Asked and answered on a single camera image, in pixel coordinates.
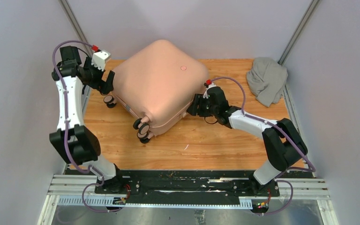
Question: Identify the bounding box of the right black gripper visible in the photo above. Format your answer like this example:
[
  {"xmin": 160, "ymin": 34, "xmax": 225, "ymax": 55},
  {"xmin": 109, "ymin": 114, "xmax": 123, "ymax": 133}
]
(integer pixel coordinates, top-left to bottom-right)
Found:
[{"xmin": 187, "ymin": 94, "xmax": 218, "ymax": 118}]

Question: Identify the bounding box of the pink suitcase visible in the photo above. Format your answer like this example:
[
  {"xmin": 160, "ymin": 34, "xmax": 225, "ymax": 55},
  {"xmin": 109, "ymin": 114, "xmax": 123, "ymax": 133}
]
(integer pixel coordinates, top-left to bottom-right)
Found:
[{"xmin": 104, "ymin": 39, "xmax": 209, "ymax": 143}]

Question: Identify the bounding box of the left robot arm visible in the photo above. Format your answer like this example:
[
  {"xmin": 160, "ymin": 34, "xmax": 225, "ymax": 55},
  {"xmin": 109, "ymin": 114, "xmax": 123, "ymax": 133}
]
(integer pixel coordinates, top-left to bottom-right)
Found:
[{"xmin": 49, "ymin": 45, "xmax": 125, "ymax": 194}]

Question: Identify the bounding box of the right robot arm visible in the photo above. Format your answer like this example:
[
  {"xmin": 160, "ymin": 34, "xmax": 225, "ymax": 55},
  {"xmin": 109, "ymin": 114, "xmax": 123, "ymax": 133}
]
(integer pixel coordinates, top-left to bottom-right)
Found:
[{"xmin": 187, "ymin": 86, "xmax": 308, "ymax": 196}]

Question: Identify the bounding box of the grey crumpled cloth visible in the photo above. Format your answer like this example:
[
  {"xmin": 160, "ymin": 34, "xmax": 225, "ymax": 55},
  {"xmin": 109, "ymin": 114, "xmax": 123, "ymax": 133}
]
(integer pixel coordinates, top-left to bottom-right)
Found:
[{"xmin": 246, "ymin": 57, "xmax": 288, "ymax": 107}]

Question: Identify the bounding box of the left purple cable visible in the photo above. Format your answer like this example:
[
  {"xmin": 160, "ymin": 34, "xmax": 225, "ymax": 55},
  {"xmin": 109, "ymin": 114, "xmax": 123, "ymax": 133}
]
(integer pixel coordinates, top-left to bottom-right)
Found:
[{"xmin": 52, "ymin": 40, "xmax": 131, "ymax": 214}]

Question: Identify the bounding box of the purple cable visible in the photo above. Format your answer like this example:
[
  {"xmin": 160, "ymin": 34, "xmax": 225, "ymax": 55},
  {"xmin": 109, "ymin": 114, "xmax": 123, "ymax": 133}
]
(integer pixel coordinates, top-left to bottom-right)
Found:
[
  {"xmin": 211, "ymin": 76, "xmax": 316, "ymax": 216},
  {"xmin": 52, "ymin": 40, "xmax": 131, "ymax": 214}
]

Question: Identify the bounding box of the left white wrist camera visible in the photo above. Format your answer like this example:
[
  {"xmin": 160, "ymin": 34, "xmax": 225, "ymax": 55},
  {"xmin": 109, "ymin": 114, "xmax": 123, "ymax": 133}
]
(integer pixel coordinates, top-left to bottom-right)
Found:
[{"xmin": 91, "ymin": 50, "xmax": 111, "ymax": 71}]

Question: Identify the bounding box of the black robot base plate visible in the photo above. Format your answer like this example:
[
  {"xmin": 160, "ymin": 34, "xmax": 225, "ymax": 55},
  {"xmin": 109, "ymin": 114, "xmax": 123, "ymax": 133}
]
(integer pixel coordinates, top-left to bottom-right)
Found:
[{"xmin": 65, "ymin": 169, "xmax": 281, "ymax": 206}]

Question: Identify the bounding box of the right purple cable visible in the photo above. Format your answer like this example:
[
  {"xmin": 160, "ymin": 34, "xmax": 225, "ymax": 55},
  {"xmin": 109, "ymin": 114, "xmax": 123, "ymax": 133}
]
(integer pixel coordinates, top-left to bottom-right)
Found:
[{"xmin": 211, "ymin": 76, "xmax": 316, "ymax": 216}]

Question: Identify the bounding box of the aluminium frame rail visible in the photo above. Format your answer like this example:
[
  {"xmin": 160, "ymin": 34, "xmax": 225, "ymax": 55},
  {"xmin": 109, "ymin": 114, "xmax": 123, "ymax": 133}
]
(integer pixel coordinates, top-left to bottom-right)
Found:
[{"xmin": 38, "ymin": 170, "xmax": 339, "ymax": 225}]

